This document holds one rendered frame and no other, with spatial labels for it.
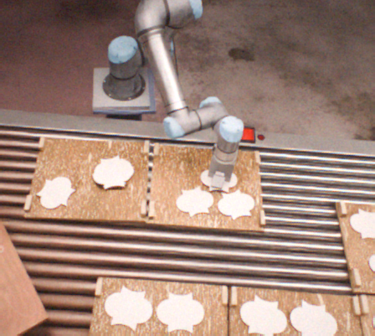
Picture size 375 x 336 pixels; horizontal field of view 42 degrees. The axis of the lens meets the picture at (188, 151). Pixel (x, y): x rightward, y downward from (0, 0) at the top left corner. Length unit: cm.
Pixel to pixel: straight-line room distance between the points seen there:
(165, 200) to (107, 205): 20
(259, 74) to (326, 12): 108
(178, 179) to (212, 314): 51
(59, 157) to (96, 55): 191
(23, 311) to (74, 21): 287
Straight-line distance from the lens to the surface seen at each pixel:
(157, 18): 162
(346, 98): 373
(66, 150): 188
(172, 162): 184
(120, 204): 172
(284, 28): 418
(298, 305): 164
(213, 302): 158
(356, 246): 181
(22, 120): 203
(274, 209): 181
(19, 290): 150
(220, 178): 170
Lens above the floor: 240
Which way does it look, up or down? 51 degrees down
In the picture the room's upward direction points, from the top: 9 degrees clockwise
